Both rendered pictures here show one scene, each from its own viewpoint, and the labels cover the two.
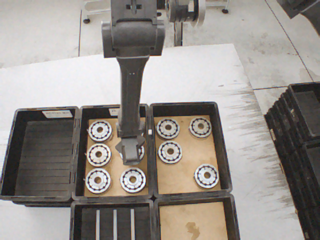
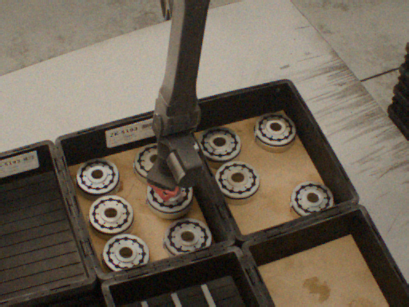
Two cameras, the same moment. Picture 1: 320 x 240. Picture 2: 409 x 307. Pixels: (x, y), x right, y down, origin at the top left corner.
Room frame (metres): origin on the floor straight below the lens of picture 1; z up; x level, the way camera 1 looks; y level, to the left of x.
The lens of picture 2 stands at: (-0.62, 0.29, 2.21)
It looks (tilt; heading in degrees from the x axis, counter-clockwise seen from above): 51 degrees down; 345
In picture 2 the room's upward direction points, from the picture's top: 3 degrees clockwise
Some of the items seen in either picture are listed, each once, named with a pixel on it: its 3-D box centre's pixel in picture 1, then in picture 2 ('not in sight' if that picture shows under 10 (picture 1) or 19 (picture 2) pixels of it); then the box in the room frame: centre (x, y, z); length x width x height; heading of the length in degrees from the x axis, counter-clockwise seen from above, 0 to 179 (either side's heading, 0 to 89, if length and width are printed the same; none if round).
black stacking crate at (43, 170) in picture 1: (45, 155); (14, 237); (0.28, 0.47, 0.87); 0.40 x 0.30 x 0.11; 8
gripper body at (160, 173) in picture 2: (130, 141); (170, 159); (0.32, 0.10, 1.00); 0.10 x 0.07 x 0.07; 143
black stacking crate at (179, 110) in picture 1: (186, 150); (265, 169); (0.35, -0.12, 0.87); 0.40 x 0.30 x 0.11; 8
